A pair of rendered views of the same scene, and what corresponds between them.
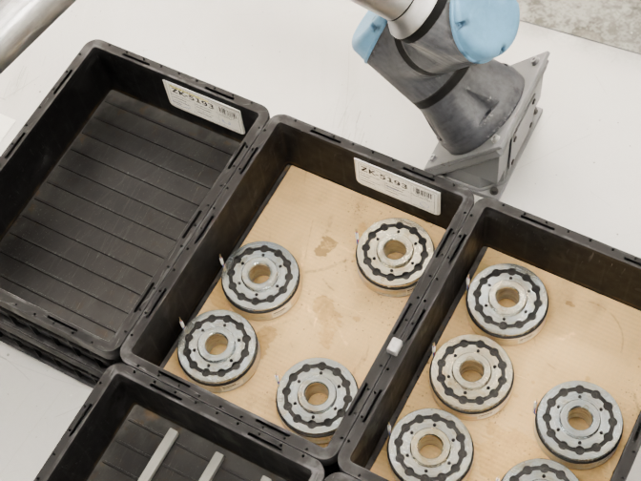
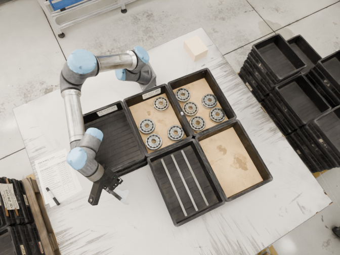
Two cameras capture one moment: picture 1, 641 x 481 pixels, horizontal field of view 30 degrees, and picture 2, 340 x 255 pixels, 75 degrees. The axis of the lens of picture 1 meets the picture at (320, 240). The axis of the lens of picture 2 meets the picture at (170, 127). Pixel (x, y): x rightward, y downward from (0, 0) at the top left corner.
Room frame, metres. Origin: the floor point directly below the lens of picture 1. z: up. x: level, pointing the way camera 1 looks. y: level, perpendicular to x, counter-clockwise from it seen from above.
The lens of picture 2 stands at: (0.38, 0.45, 2.17)
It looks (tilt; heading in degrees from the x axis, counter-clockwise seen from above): 70 degrees down; 297
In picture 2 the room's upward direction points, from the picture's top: 2 degrees clockwise
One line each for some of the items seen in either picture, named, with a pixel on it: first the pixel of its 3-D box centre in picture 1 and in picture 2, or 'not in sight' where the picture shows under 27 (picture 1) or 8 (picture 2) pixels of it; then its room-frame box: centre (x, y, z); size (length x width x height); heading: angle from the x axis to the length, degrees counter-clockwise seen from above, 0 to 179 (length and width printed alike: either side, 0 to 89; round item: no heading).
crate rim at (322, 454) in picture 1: (301, 277); (156, 118); (0.69, 0.03, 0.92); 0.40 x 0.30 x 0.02; 143
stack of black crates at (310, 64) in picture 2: not in sight; (295, 60); (-0.09, -1.44, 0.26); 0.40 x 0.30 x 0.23; 147
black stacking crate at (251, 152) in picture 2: not in sight; (229, 160); (0.19, 0.04, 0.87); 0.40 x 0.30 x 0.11; 143
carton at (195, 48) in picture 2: not in sight; (195, 48); (0.76, -0.69, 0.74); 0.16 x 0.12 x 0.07; 149
